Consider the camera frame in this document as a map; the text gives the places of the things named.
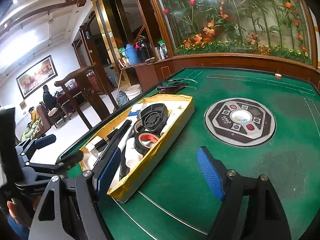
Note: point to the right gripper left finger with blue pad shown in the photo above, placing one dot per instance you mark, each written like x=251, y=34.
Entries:
x=105, y=172

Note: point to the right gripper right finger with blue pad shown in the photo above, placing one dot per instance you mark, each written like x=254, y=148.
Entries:
x=215, y=173

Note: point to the black electrical tape roll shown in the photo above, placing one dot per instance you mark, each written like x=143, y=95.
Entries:
x=144, y=141

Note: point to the white power adapter cube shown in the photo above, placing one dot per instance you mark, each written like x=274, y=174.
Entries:
x=94, y=145

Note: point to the brown clear tape roll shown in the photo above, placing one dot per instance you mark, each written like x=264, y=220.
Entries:
x=138, y=126

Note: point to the person's left hand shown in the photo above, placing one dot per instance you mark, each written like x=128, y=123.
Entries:
x=19, y=213

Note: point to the seated person yellow clothes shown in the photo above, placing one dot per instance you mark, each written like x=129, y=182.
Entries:
x=34, y=127

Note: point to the yellow taped cardboard box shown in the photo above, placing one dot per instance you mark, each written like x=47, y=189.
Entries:
x=126, y=182

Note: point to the white blue label carton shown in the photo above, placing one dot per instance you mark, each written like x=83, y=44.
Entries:
x=135, y=109

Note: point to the round mahjong table control panel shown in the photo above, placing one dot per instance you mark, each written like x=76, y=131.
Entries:
x=240, y=122

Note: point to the white plastic bucket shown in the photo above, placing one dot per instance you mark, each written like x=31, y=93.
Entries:
x=133, y=91

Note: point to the dark wooden chair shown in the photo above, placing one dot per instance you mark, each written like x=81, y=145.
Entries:
x=88, y=92

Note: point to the seated person dark jacket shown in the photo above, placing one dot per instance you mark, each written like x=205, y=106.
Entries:
x=50, y=102

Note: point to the eyeglasses on table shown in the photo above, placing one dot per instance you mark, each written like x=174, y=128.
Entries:
x=175, y=85

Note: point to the blue thermos jug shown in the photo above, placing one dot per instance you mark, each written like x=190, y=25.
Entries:
x=131, y=54

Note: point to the red bottle cap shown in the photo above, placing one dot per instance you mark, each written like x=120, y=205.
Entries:
x=278, y=76

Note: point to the flower garden glass panel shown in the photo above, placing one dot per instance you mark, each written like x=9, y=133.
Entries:
x=264, y=27

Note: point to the framed wall painting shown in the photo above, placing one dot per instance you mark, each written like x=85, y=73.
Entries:
x=36, y=76

